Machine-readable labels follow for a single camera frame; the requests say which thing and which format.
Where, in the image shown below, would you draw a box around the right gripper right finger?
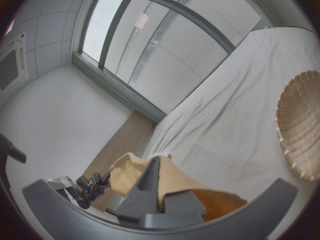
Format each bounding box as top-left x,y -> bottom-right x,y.
164,190 -> 207,218

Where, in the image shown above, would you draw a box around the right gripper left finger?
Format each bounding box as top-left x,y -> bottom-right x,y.
116,156 -> 160,219

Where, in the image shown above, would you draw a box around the tan shorts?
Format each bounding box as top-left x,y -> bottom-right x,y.
109,153 -> 248,222

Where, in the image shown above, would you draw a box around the bed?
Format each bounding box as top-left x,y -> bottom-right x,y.
84,26 -> 320,212

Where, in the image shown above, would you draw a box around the round woven basket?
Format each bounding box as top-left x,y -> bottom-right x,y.
275,70 -> 320,182

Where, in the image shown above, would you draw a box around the blue-green curtain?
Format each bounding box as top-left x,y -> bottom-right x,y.
72,51 -> 167,124
240,0 -> 308,31

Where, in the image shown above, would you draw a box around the window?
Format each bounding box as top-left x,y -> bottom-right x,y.
82,0 -> 275,116

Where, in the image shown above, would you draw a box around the white ceiling air vent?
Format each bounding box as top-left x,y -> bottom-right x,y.
0,31 -> 30,98

